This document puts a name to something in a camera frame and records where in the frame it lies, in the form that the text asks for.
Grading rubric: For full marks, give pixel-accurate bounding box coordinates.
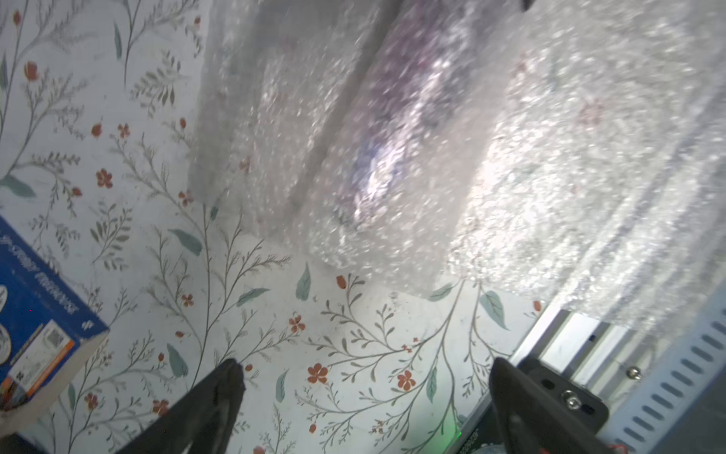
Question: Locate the blue children's book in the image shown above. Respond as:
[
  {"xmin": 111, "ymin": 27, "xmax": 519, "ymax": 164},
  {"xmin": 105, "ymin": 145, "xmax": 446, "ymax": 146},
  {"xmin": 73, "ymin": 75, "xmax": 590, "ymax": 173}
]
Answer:
[{"xmin": 1, "ymin": 221, "xmax": 109, "ymax": 436}]

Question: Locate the purple bottle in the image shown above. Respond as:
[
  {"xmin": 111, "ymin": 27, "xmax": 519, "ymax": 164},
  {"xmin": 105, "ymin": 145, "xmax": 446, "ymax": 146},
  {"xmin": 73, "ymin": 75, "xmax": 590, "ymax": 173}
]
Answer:
[{"xmin": 336, "ymin": 1, "xmax": 512, "ymax": 229}]

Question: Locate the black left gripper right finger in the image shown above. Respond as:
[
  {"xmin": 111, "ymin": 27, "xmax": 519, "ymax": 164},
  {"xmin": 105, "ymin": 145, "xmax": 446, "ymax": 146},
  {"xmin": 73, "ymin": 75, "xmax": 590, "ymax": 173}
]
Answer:
[{"xmin": 490, "ymin": 358, "xmax": 612, "ymax": 454}]

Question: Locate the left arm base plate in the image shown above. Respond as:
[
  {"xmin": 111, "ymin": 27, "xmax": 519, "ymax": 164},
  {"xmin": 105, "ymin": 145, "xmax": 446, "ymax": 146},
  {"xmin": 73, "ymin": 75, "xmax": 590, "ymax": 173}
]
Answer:
[{"xmin": 453, "ymin": 354, "xmax": 611, "ymax": 454}]

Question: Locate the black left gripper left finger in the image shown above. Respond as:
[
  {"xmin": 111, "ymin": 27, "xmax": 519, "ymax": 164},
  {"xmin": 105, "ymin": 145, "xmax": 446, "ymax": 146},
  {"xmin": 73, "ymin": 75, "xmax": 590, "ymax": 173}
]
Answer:
[{"xmin": 120, "ymin": 359, "xmax": 246, "ymax": 454}]

